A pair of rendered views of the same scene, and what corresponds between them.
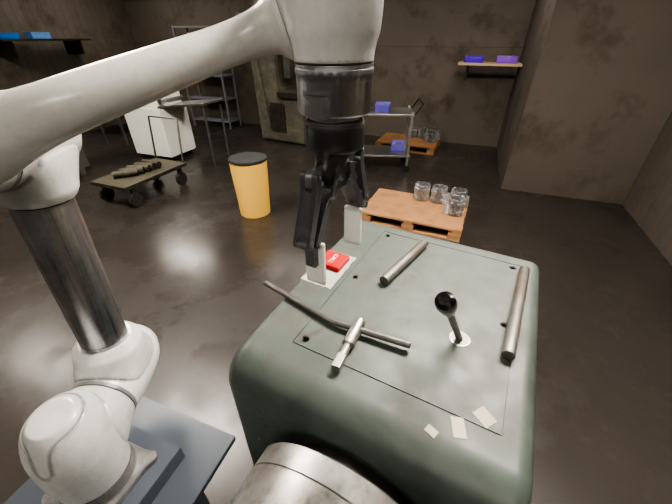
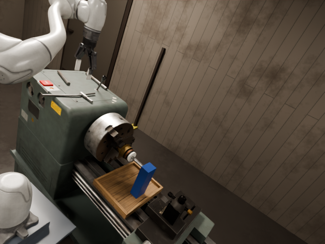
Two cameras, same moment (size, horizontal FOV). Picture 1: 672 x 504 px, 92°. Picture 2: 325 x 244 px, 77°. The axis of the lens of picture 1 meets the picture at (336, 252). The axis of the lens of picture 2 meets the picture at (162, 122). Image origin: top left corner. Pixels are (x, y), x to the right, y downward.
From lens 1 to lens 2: 117 cm
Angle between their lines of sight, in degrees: 78
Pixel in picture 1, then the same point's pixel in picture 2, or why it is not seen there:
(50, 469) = (29, 193)
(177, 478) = not seen: hidden behind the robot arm
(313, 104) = (95, 37)
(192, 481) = (36, 196)
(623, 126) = (7, 7)
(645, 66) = not seen: outside the picture
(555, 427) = not seen: hidden behind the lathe
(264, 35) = (64, 13)
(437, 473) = (118, 107)
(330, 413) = (99, 109)
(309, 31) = (99, 25)
